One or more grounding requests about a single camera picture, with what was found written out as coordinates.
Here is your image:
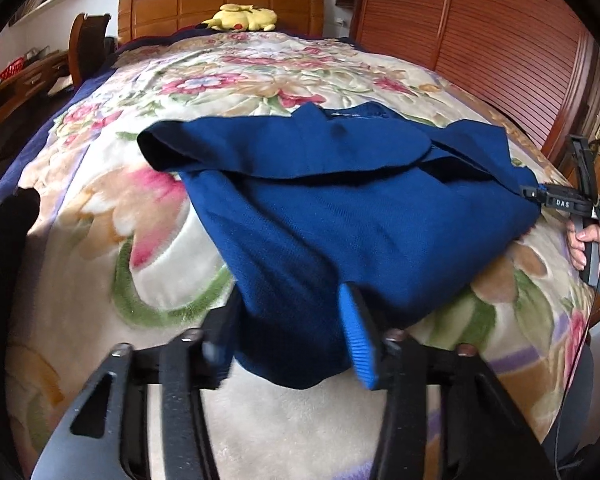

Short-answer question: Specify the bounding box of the yellow plush toy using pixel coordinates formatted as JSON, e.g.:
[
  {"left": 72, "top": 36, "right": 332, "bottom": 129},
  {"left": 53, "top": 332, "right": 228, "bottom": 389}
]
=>
[{"left": 201, "top": 3, "right": 278, "bottom": 33}]

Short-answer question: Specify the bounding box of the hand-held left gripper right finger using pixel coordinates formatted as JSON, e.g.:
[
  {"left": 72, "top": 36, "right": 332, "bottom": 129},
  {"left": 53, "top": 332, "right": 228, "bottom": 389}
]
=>
[{"left": 339, "top": 283, "right": 561, "bottom": 480}]

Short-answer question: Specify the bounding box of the dark cloth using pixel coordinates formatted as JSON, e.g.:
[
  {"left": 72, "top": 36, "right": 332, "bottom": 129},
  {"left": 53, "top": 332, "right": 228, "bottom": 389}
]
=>
[{"left": 0, "top": 180, "right": 42, "bottom": 461}]

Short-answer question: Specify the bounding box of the floral blanket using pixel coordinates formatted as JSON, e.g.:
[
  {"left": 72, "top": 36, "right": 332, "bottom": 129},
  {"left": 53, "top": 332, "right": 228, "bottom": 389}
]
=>
[{"left": 0, "top": 30, "right": 596, "bottom": 480}]

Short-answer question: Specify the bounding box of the wooden desk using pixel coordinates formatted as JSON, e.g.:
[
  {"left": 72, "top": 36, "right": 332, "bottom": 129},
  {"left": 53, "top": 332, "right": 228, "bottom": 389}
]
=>
[{"left": 0, "top": 49, "right": 76, "bottom": 136}]

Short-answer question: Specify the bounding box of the wooden louvered wardrobe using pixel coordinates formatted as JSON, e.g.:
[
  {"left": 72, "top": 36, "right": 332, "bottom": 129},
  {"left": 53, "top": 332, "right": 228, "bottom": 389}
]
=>
[{"left": 350, "top": 0, "right": 600, "bottom": 181}]

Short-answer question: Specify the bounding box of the blue suit jacket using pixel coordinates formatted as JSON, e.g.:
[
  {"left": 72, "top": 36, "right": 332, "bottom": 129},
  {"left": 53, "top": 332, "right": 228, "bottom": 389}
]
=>
[{"left": 136, "top": 101, "right": 541, "bottom": 391}]

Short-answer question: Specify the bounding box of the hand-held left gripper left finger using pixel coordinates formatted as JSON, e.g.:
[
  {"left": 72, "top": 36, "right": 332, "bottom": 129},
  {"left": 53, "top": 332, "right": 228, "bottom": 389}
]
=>
[{"left": 30, "top": 300, "right": 244, "bottom": 480}]

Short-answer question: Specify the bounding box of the wooden bed headboard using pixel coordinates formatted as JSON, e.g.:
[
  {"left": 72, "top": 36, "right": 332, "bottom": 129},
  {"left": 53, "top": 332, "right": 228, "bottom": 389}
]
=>
[{"left": 117, "top": 0, "right": 326, "bottom": 48}]

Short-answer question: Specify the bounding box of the wooden chair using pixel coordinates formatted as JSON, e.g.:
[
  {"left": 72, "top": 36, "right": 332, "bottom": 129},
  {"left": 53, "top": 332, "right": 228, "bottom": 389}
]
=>
[{"left": 69, "top": 12, "right": 118, "bottom": 88}]

